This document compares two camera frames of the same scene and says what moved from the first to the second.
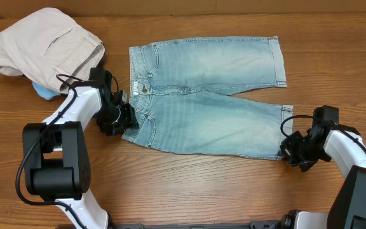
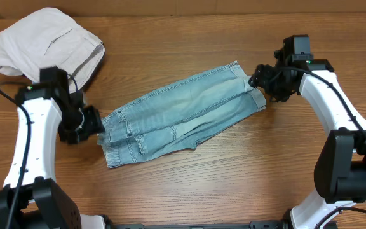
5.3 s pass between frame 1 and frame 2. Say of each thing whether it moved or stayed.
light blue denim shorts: moved
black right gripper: moved
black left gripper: moved
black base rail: stayed
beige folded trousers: stayed
